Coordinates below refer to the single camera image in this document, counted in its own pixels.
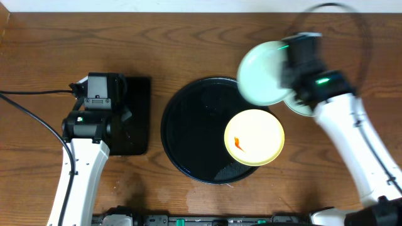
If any light blue plate front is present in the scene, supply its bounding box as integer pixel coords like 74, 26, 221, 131
283, 91, 314, 117

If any light blue plate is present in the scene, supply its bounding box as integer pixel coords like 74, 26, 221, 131
283, 91, 314, 117
237, 41, 291, 106

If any light blue plate back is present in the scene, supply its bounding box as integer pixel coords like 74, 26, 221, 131
237, 41, 291, 106

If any yellow plate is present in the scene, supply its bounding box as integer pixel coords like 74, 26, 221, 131
224, 109, 285, 166

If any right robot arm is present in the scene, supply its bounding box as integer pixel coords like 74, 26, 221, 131
281, 62, 401, 225

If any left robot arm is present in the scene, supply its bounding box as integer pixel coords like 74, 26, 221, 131
47, 98, 132, 225

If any rectangular black tray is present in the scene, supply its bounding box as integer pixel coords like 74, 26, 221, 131
109, 77, 151, 156

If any round black tray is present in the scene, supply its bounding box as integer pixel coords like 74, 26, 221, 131
161, 77, 257, 185

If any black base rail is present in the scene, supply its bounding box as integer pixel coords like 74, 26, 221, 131
90, 206, 312, 226

